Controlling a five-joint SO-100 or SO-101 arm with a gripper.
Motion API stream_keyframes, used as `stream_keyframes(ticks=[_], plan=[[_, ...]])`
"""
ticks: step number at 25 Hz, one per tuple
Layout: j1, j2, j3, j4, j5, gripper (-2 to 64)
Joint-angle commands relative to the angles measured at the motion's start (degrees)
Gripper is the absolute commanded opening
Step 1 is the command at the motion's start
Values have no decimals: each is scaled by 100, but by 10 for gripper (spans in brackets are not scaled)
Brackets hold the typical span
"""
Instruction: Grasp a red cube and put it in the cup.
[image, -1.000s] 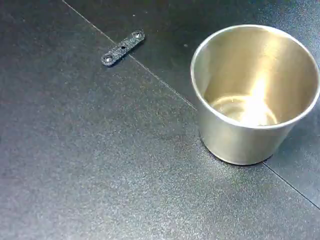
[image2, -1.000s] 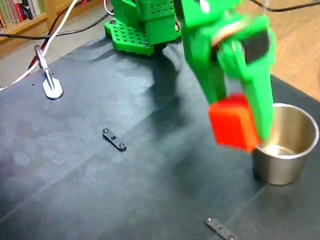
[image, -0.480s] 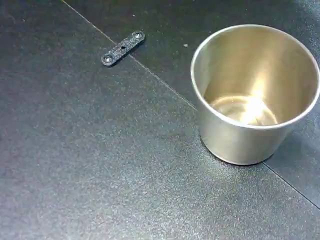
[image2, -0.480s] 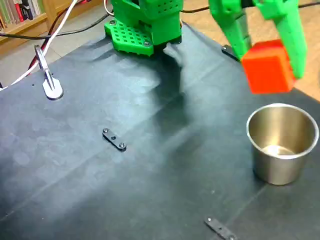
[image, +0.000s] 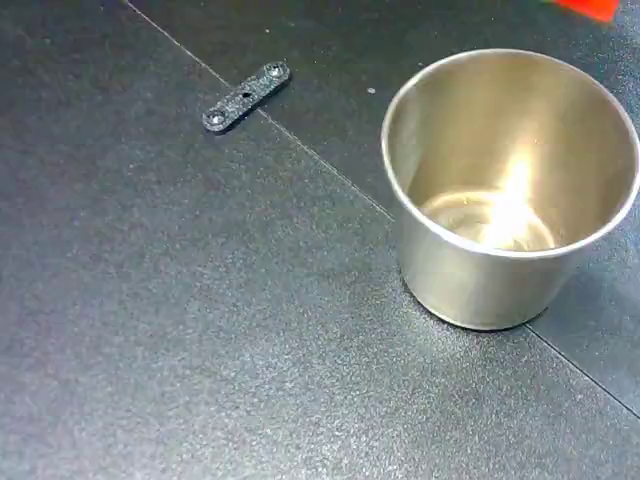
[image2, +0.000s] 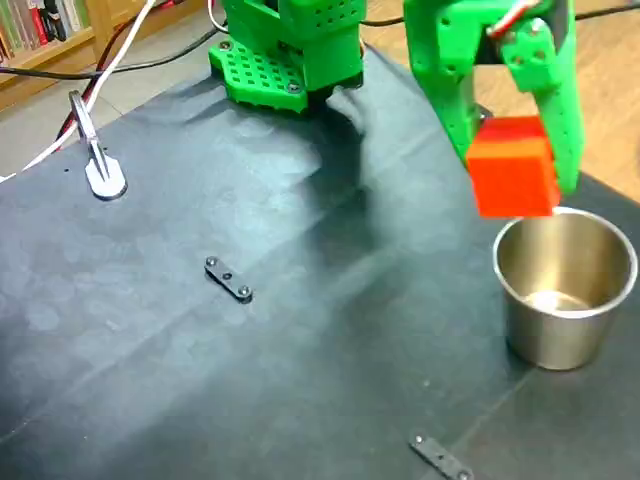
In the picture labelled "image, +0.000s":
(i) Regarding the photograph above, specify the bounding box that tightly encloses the red cube block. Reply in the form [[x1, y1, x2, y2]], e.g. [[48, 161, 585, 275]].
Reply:
[[542, 0, 619, 24]]

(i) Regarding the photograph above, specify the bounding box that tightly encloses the stainless steel cup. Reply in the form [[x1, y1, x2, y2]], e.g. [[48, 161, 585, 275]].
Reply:
[[380, 48, 640, 332]]

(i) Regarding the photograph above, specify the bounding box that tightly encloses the black flat screwed bracket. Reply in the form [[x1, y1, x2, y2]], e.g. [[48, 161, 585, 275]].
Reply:
[[201, 59, 292, 135]]

